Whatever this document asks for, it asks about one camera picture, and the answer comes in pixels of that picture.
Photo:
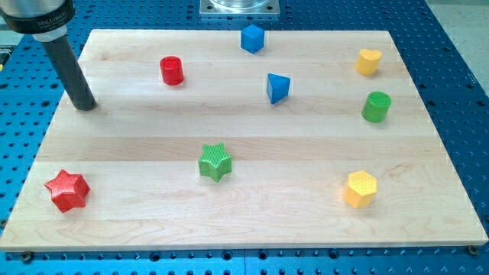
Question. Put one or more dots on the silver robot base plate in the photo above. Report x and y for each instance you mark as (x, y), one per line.
(239, 7)

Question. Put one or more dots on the red star block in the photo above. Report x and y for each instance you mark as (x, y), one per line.
(68, 191)

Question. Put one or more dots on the board clamp screw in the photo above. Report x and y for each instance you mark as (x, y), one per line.
(472, 250)
(26, 257)

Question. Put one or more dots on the green star block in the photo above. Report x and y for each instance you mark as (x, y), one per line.
(215, 161)

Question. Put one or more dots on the blue cube block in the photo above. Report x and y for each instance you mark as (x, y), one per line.
(252, 38)

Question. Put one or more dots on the blue triangular prism block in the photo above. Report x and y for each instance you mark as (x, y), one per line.
(278, 87)

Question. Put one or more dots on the yellow heart block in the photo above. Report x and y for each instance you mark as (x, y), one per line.
(368, 61)

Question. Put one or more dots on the right board clamp screw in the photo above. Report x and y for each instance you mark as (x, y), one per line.
(472, 250)

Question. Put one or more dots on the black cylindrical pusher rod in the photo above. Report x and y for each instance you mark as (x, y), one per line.
(66, 65)

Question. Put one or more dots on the robot arm end with collar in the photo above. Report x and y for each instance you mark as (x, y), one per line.
(45, 20)

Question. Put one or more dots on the left board clamp screw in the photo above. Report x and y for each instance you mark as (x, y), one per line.
(26, 257)

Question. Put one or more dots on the red cylinder block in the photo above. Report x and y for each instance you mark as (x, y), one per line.
(171, 68)

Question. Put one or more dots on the light wooden board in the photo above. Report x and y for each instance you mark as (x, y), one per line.
(138, 150)

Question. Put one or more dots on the green cylinder block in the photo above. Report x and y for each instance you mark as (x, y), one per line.
(376, 106)

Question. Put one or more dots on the yellow hexagon block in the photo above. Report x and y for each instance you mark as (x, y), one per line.
(360, 189)

